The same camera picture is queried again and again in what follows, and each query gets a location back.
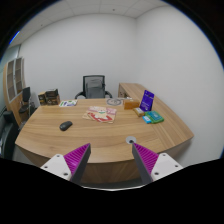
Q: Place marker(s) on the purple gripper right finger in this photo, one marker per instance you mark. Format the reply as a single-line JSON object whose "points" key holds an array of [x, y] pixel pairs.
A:
{"points": [[153, 166]]}

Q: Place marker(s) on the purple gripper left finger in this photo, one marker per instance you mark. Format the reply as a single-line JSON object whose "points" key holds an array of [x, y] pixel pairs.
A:
{"points": [[70, 166]]}

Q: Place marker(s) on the black computer mouse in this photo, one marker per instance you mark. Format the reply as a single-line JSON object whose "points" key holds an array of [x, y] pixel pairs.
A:
{"points": [[65, 125]]}

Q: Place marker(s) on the green flat box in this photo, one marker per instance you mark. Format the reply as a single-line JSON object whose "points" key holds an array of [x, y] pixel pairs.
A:
{"points": [[154, 116]]}

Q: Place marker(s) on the small blue box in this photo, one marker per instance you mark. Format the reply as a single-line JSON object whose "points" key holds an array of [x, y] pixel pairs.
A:
{"points": [[147, 119]]}

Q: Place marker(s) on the wooden office desk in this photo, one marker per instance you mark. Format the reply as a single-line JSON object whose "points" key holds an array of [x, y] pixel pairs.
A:
{"points": [[111, 158]]}

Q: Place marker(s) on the small tan box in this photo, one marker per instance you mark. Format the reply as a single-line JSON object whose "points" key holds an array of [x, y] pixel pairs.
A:
{"points": [[139, 112]]}

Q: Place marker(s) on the green white booklet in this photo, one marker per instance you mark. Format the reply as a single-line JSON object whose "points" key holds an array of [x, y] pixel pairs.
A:
{"points": [[68, 103]]}

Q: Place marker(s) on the purple standing sign card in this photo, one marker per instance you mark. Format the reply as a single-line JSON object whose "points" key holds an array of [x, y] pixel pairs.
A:
{"points": [[147, 101]]}

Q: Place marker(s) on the orange brown box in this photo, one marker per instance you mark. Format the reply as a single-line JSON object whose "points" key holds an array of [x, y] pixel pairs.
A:
{"points": [[130, 103]]}

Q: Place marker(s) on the black chair at left edge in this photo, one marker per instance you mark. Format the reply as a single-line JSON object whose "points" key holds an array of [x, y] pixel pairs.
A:
{"points": [[9, 131]]}

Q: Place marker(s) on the black side chair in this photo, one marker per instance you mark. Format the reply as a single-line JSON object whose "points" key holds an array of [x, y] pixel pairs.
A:
{"points": [[27, 107]]}

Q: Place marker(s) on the small dark box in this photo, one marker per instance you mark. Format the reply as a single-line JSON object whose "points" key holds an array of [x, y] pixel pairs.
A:
{"points": [[42, 98]]}

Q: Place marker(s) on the grey mesh office chair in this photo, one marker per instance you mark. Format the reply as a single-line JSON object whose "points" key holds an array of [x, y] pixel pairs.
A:
{"points": [[94, 87]]}

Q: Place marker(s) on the wooden bookshelf cabinet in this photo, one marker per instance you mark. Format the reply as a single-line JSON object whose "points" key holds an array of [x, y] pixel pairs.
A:
{"points": [[13, 84]]}

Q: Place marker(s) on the grey desk cable grommet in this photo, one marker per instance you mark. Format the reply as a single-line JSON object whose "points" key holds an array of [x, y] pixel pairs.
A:
{"points": [[131, 140]]}

